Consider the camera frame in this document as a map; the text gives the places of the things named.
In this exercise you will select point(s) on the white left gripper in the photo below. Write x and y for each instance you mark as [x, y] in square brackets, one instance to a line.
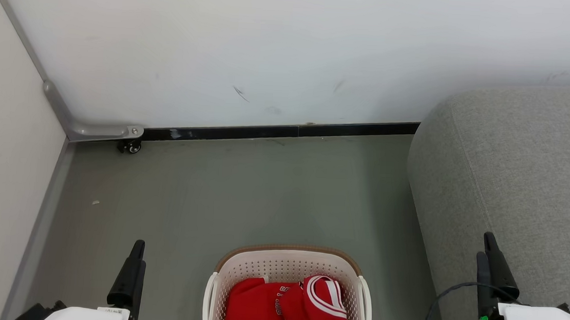
[86, 316]

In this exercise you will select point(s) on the red shorts with white stripes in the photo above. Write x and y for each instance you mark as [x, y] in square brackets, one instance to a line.
[326, 303]

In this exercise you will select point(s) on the black baseboard strip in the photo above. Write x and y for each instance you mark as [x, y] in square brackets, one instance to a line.
[267, 131]

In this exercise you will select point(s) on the grey metal partition frame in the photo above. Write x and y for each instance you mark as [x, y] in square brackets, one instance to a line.
[96, 131]

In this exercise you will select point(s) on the red jersey with number 23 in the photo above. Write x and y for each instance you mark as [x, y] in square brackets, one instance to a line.
[253, 309]

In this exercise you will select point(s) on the cream perforated laundry basket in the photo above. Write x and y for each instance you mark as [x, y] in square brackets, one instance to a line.
[260, 266]

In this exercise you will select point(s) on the grey fabric sofa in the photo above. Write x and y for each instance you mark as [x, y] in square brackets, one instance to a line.
[509, 167]

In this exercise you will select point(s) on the black caster wheel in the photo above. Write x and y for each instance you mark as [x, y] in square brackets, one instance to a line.
[132, 147]

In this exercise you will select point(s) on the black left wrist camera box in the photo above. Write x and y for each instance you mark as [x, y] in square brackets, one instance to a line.
[38, 313]

